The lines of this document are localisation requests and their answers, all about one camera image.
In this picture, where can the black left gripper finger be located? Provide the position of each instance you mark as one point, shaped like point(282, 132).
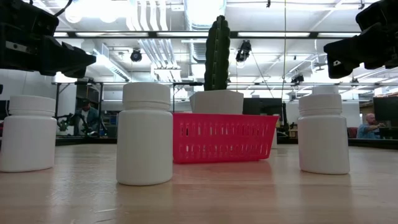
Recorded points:
point(65, 59)
point(77, 74)

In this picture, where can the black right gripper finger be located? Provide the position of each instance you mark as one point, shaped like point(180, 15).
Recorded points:
point(340, 70)
point(357, 46)

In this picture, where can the white pill bottle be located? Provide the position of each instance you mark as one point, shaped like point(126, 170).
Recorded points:
point(28, 140)
point(144, 146)
point(323, 143)

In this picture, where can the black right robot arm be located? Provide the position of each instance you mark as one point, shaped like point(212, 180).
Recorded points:
point(382, 14)

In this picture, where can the red plastic basket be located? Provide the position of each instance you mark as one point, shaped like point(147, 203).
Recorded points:
point(217, 140)

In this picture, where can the black ceiling spotlight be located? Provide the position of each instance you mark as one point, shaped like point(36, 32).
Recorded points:
point(136, 56)
point(244, 49)
point(297, 79)

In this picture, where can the person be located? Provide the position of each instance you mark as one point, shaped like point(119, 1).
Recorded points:
point(367, 130)
point(88, 119)

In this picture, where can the black computer monitor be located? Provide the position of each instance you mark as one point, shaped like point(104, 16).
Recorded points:
point(262, 106)
point(385, 109)

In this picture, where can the red office chair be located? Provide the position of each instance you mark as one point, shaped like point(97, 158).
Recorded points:
point(352, 132)

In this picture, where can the black overhead beam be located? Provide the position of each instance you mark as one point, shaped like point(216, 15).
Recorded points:
point(234, 34)

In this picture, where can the green cactus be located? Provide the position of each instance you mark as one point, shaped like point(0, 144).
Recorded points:
point(217, 56)

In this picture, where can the white hexagonal plant pot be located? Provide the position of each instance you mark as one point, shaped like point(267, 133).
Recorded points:
point(217, 102)

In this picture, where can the black aluminium table frame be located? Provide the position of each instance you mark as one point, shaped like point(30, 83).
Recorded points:
point(373, 143)

